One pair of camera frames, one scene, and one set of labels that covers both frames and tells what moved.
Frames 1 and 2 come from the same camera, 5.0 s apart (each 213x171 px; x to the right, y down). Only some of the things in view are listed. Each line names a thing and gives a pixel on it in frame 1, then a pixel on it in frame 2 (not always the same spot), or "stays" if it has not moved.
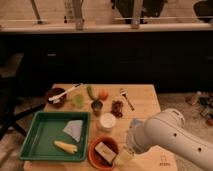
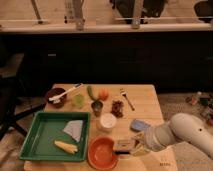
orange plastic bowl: x=95 y=158 stays
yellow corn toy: x=67 y=147 stays
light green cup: x=79 y=101 stays
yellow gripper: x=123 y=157 -> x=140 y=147
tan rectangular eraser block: x=106 y=152 -> x=124 y=145
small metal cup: x=97 y=107 stays
